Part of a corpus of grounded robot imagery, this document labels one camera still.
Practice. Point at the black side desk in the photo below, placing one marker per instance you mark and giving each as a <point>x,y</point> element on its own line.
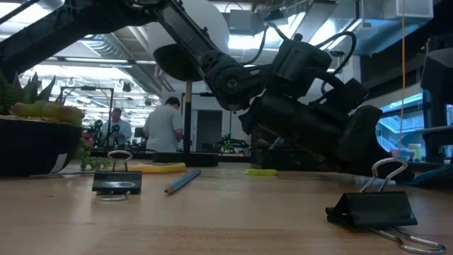
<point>439,132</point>

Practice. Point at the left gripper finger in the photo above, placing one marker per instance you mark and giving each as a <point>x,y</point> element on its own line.
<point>364,141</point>

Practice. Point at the blue sticky note pad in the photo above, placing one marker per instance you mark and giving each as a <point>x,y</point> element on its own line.
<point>435,178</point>

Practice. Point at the white globe table lamp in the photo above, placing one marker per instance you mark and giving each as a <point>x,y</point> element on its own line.
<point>212,25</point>

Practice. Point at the black mesh desk organizer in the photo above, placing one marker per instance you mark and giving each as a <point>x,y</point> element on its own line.
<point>262,161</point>

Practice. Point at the blue pencil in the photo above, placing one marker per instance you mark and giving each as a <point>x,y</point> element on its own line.
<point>184,181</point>

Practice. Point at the background rig frame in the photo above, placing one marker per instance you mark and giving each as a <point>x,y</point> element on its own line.
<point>86,88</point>

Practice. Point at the background robot station frame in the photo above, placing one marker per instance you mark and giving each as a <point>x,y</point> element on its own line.
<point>203,94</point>

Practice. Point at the teal green pencil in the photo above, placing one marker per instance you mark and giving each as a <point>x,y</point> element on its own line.
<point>276,143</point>

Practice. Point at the potted succulent plant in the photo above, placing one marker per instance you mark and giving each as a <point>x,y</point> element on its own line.
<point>35,148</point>

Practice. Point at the person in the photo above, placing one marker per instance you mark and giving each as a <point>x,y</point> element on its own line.
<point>163,127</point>
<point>120,129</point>

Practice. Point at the black binder clip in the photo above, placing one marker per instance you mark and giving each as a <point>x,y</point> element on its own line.
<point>371,210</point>
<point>117,182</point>

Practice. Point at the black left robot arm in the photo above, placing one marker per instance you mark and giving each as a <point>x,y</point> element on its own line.
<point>212,63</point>

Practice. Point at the small yellow eraser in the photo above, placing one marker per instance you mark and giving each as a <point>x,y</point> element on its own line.
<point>260,172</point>

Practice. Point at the black table frame rails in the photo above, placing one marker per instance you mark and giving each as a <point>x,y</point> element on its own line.
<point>233,158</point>

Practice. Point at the green background machine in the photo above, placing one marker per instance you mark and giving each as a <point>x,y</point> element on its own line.
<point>230,143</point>

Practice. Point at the grey ceiling unit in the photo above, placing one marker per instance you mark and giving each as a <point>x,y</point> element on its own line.
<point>240,21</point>

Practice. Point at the black upright post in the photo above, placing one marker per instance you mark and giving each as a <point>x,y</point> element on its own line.
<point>437,117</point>

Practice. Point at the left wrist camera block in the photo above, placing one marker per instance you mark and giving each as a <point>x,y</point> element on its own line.
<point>347,93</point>

